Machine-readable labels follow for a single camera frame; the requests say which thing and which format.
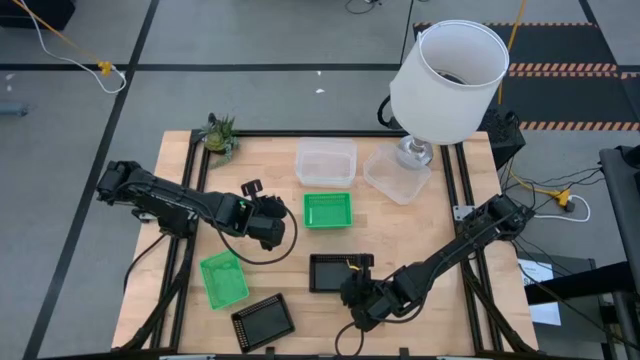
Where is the black box on floor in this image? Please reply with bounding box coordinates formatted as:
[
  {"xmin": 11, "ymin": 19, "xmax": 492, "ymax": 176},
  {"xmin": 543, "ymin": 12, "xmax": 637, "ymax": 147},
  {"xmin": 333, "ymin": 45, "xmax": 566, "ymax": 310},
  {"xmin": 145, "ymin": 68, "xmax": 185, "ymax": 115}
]
[{"xmin": 0, "ymin": 0, "xmax": 77, "ymax": 31}]

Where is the yellow power plug cable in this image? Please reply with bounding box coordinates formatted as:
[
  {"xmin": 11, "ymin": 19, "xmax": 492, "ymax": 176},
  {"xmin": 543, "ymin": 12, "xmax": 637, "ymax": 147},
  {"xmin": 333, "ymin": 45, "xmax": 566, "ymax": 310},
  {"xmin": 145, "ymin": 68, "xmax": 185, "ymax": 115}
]
[{"xmin": 508, "ymin": 169, "xmax": 577, "ymax": 209}]

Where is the small green succulent plant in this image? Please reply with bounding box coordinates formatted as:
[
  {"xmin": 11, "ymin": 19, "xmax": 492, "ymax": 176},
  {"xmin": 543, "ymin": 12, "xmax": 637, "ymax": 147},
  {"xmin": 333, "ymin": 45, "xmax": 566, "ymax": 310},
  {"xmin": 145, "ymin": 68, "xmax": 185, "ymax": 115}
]
[{"xmin": 197, "ymin": 112, "xmax": 242, "ymax": 169}]

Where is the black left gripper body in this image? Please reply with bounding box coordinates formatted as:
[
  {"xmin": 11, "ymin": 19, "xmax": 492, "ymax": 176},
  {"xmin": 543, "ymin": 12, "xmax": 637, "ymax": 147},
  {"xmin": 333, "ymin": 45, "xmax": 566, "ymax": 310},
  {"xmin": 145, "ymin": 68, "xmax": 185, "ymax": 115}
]
[{"xmin": 246, "ymin": 194, "xmax": 290, "ymax": 252}]

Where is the white shade table lamp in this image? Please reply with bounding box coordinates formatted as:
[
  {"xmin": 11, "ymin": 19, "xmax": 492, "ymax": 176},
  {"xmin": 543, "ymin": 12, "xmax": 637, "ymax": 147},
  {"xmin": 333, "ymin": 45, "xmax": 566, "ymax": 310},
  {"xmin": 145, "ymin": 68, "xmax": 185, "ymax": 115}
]
[{"xmin": 388, "ymin": 19, "xmax": 511, "ymax": 169}]

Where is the black thin floor cable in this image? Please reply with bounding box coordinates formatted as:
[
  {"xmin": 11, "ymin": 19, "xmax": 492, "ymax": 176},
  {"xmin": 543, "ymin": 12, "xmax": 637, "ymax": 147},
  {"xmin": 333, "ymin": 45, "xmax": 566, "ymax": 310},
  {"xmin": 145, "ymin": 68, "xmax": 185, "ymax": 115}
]
[{"xmin": 344, "ymin": 0, "xmax": 384, "ymax": 16}]

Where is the black electronics box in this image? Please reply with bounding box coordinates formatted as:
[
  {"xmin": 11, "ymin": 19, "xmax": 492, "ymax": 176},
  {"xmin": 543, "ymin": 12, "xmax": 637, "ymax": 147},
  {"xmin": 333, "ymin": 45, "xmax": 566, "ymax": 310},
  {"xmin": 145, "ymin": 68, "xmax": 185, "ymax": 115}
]
[{"xmin": 477, "ymin": 107, "xmax": 527, "ymax": 171}]

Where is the yellow floor cord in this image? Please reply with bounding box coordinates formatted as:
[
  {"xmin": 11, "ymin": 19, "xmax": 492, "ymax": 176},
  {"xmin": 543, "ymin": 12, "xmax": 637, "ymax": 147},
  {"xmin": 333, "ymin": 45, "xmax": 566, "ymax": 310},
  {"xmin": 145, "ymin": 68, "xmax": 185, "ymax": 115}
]
[{"xmin": 496, "ymin": 0, "xmax": 529, "ymax": 105}]

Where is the white paper sheet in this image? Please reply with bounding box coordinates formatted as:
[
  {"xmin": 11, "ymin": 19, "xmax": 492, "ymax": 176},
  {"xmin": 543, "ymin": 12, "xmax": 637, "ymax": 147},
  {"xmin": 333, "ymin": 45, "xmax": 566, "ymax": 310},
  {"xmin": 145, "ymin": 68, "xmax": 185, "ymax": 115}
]
[{"xmin": 517, "ymin": 258, "xmax": 563, "ymax": 327}]

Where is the clear plastic container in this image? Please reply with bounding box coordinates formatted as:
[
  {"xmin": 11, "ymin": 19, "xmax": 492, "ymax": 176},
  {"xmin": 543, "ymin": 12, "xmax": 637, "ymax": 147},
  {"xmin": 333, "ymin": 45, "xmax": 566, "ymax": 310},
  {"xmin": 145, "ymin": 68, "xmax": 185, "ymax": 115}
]
[
  {"xmin": 362, "ymin": 143, "xmax": 432, "ymax": 207},
  {"xmin": 294, "ymin": 137, "xmax": 359, "ymax": 189}
]

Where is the grey-blue floor object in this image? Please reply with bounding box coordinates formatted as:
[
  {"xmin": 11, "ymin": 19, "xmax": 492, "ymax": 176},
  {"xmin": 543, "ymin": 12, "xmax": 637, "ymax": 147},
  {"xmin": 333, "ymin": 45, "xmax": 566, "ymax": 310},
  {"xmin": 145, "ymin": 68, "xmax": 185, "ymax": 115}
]
[{"xmin": 0, "ymin": 101, "xmax": 30, "ymax": 118}]

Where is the black beam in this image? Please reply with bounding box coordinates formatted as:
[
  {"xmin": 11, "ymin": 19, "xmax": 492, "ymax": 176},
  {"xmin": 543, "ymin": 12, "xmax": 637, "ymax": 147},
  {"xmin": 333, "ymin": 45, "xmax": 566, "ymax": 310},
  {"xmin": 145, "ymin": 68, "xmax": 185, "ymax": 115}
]
[{"xmin": 524, "ymin": 260, "xmax": 640, "ymax": 307}]

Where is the black desk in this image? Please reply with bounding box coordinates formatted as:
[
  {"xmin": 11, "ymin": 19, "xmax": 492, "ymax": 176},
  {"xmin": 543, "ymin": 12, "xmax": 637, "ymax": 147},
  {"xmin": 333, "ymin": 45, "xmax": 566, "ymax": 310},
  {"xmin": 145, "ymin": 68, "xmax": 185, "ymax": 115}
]
[{"xmin": 598, "ymin": 144, "xmax": 640, "ymax": 296}]

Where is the white floor cable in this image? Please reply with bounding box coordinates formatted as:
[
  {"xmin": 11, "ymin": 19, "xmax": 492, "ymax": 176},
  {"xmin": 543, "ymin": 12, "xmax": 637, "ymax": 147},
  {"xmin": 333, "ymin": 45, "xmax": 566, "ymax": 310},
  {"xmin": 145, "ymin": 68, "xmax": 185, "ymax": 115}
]
[{"xmin": 19, "ymin": 0, "xmax": 128, "ymax": 96}]

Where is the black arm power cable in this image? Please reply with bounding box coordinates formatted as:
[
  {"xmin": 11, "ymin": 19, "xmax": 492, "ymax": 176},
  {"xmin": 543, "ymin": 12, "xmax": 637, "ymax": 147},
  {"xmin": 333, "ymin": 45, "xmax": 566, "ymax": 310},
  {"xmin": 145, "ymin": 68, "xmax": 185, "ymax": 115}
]
[{"xmin": 123, "ymin": 232, "xmax": 167, "ymax": 292}]

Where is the white adapter cable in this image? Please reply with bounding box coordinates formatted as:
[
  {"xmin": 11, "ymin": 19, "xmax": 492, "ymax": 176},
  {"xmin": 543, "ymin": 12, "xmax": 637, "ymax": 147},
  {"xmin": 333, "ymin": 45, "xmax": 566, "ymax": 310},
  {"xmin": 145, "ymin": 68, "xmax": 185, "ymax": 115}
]
[{"xmin": 532, "ymin": 193, "xmax": 592, "ymax": 224}]

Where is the black looped cable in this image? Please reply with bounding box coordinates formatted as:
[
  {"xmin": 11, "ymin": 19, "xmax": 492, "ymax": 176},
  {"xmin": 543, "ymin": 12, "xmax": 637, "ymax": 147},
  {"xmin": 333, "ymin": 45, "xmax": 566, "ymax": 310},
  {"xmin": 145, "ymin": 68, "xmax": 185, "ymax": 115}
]
[{"xmin": 376, "ymin": 94, "xmax": 404, "ymax": 131}]

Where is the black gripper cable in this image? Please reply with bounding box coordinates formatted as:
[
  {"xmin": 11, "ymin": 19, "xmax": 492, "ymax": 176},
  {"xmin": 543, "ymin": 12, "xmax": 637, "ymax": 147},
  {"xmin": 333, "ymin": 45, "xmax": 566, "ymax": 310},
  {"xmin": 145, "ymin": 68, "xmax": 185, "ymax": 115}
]
[
  {"xmin": 333, "ymin": 319, "xmax": 367, "ymax": 358},
  {"xmin": 213, "ymin": 202, "xmax": 300, "ymax": 267}
]

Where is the black mat with orange stripes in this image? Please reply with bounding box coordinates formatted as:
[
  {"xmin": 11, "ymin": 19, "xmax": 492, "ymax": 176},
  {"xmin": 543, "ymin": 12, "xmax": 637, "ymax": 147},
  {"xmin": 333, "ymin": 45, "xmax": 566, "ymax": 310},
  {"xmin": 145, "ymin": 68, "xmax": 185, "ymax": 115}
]
[{"xmin": 412, "ymin": 20, "xmax": 640, "ymax": 134}]

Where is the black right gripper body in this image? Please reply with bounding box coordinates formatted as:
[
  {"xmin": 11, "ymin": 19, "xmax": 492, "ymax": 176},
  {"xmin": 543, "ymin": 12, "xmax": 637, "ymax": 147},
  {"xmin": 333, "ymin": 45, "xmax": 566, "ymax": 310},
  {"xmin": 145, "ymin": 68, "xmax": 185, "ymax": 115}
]
[{"xmin": 339, "ymin": 277, "xmax": 402, "ymax": 332}]

